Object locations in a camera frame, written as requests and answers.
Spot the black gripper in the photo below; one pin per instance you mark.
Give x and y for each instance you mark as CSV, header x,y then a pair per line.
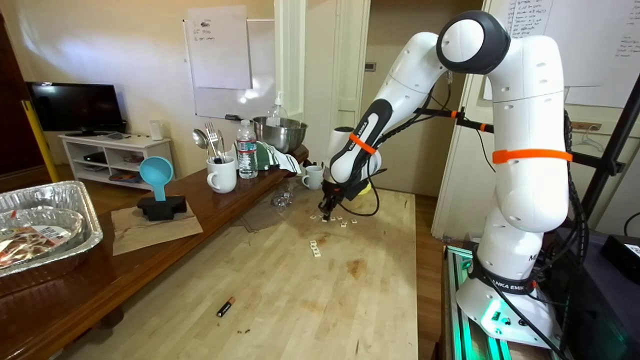
x,y
335,192

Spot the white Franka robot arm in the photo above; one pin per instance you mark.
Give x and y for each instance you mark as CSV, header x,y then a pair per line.
x,y
526,133

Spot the cream letter tile T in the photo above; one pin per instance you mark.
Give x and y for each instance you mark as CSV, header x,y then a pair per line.
x,y
345,225

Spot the white ceramic mug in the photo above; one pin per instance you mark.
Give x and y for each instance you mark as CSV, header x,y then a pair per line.
x,y
312,179
223,177

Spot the crushed clear plastic bottle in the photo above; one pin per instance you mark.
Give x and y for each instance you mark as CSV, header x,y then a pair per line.
x,y
282,197

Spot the green striped white towel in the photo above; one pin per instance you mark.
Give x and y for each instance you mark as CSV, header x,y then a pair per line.
x,y
280,160

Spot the steel mixing bowl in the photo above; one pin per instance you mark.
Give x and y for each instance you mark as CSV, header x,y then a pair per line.
x,y
282,133

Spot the clear plastic water bottle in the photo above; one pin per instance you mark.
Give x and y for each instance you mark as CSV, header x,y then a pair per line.
x,y
247,153

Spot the clear pump sanitizer bottle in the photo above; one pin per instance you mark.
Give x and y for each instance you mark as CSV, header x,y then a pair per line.
x,y
276,112

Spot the metal spoon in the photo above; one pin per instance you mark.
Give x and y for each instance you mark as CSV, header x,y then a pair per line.
x,y
201,138
214,138

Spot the black marker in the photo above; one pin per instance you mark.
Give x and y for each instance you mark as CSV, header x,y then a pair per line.
x,y
224,306

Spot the white whiteboard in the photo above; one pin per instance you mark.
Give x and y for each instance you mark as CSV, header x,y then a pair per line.
x,y
261,73

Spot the black funnel base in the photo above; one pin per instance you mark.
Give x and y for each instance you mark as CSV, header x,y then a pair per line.
x,y
162,208

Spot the brown cardboard sheet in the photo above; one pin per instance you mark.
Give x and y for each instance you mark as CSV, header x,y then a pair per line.
x,y
156,233

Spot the white flipchart paper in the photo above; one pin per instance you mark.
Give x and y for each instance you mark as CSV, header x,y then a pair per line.
x,y
216,47

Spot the white television stand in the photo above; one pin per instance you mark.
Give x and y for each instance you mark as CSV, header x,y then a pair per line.
x,y
116,160

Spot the black television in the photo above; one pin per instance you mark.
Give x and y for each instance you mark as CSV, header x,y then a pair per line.
x,y
76,107

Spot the dark brown wooden table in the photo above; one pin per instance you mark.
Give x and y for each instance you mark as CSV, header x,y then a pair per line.
x,y
66,292

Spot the black boom rod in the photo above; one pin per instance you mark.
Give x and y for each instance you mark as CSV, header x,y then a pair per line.
x,y
597,160

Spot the aluminium foil tray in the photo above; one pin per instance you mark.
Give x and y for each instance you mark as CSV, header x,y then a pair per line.
x,y
47,227

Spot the black tripod pole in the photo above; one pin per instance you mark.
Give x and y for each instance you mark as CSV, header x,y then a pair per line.
x,y
610,153

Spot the yellow pole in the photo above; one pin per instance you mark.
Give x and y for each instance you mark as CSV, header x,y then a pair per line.
x,y
41,143

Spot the black box device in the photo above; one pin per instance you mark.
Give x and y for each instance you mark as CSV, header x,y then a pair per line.
x,y
622,256

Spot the whiteboard with writing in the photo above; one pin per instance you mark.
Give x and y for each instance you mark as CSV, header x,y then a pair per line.
x,y
601,47

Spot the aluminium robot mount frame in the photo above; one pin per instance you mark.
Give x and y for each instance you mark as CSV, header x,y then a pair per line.
x,y
473,333

